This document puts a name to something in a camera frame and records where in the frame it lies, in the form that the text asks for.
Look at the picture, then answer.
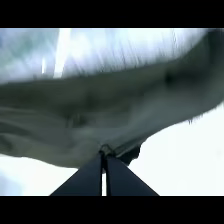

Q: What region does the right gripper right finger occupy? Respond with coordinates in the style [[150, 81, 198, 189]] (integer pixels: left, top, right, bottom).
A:
[[104, 155, 160, 197]]

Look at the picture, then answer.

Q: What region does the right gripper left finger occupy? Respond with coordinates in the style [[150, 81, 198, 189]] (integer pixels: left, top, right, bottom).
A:
[[49, 151, 103, 197]]

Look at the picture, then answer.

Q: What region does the grey garment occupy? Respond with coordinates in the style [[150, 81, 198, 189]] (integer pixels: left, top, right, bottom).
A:
[[0, 28, 224, 169]]

